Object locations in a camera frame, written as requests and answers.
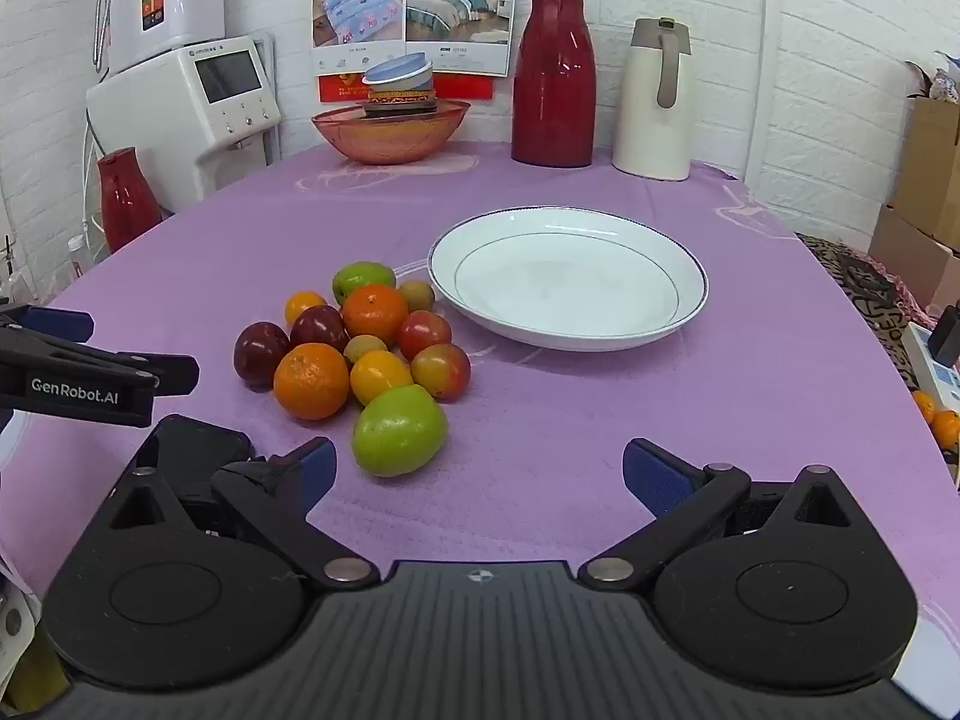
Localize brown patterned cloth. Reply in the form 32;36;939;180
796;232;938;391

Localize crumpled bags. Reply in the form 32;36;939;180
904;51;960;104

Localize grey purifier hose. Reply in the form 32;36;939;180
90;0;125;77

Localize dark power adapter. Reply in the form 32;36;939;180
928;305;960;367

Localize dark bowl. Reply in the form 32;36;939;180
362;100;443;119

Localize white water dispenser with screen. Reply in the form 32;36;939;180
85;35;284;215

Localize yellow lemon fruit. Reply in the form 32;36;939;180
349;349;415;407

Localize tall red thermos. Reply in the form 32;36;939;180
511;0;597;168

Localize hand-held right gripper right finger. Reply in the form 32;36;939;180
579;437;875;590

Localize red and yellow apple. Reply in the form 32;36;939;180
409;343;472;401

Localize small yellowish kiwi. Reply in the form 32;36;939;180
343;334;389;367

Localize wall poster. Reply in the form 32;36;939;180
311;0;518;102

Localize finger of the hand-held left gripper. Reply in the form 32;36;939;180
0;305;96;365
112;351;200;395

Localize white thermos with beige handle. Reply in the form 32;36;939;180
611;17;695;182

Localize cardboard box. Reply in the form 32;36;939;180
868;204;960;308
892;94;960;252

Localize white pipe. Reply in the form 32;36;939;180
750;0;773;188

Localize white plate with blue rim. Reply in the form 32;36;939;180
427;206;710;352

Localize white power strip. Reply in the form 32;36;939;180
900;322;960;421

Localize dark red plum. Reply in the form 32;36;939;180
289;304;350;353
233;322;292;391

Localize small red thermos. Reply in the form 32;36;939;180
96;148;162;254

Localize large orange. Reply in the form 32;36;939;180
273;343;352;422

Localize brown kiwi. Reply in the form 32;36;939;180
396;279;436;314

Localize white wall water purifier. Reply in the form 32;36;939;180
96;0;226;76

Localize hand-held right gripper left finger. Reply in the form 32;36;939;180
90;414;380;590

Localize purple tablecloth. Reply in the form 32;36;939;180
0;139;960;691

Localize red glass bowl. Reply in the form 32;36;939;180
311;100;472;166

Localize grey bowl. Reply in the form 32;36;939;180
364;67;436;95

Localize small orange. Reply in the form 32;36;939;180
341;283;410;346

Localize large green apple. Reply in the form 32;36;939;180
352;384;449;478

